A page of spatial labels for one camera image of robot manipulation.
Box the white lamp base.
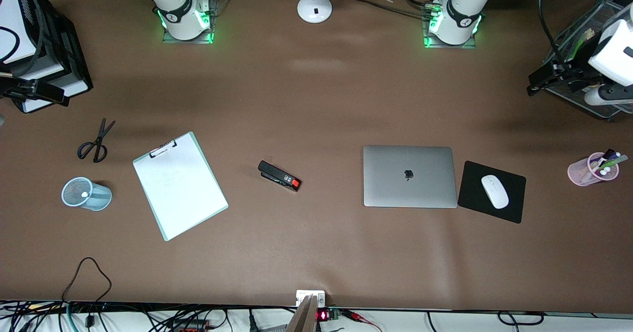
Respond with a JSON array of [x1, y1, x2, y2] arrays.
[[297, 0, 333, 24]]

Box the red wire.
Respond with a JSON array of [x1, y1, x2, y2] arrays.
[[341, 309, 382, 332]]

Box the white outlet box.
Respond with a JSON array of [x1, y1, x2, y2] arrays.
[[296, 290, 326, 308]]

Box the white computer mouse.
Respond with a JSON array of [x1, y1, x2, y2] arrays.
[[481, 175, 510, 209]]

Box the teal clipboard with black clip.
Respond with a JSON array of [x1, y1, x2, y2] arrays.
[[133, 132, 229, 242]]

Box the tangled black cables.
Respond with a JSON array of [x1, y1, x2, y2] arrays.
[[0, 300, 233, 332]]

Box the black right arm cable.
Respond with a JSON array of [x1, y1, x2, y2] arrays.
[[0, 25, 21, 66]]

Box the black wire mesh tray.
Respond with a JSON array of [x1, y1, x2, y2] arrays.
[[543, 0, 633, 122]]

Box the thin black looped cable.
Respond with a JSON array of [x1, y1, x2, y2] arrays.
[[62, 257, 112, 304]]

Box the wooden board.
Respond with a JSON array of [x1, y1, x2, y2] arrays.
[[285, 295, 319, 332]]

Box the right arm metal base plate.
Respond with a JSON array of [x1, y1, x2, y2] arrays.
[[162, 0, 217, 45]]

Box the black mouse pad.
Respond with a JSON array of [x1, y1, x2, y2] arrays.
[[457, 161, 527, 224]]

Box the pink translucent pen cup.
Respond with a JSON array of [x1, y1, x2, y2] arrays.
[[567, 152, 620, 188]]

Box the black stacked paper tray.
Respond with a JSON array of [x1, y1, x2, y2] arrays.
[[0, 0, 93, 114]]

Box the white paper sheet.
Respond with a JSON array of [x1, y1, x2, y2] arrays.
[[135, 135, 226, 238]]

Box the black cable along table edge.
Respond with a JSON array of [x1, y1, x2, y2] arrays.
[[332, 0, 436, 18]]

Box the black and blue scissors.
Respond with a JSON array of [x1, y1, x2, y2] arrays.
[[77, 118, 117, 164]]

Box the black floor cable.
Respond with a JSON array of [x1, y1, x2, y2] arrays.
[[426, 311, 545, 332]]

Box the black stapler with red tip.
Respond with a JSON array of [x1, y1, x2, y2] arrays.
[[258, 160, 302, 192]]

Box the orange power strip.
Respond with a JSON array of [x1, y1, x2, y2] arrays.
[[168, 319, 209, 332]]

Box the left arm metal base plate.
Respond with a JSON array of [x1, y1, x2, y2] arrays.
[[422, 3, 478, 49]]

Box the light blue mesh pen cup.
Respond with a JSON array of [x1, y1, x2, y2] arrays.
[[61, 176, 113, 211]]

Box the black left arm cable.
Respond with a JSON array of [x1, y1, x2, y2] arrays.
[[538, 0, 564, 64]]

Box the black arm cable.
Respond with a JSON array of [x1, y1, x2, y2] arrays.
[[0, 25, 21, 66], [538, 0, 564, 64]]

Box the silver laptop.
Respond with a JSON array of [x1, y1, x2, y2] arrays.
[[363, 145, 459, 209]]

